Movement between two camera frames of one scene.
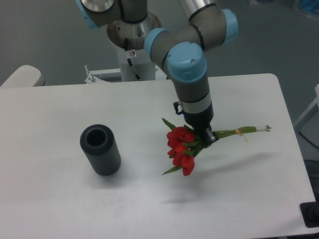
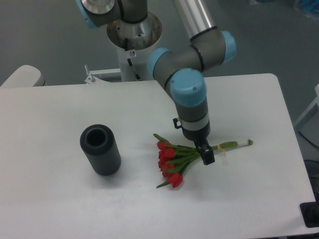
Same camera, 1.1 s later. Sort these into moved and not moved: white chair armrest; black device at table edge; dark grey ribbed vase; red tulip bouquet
Moved: red tulip bouquet
Not moved: dark grey ribbed vase; black device at table edge; white chair armrest
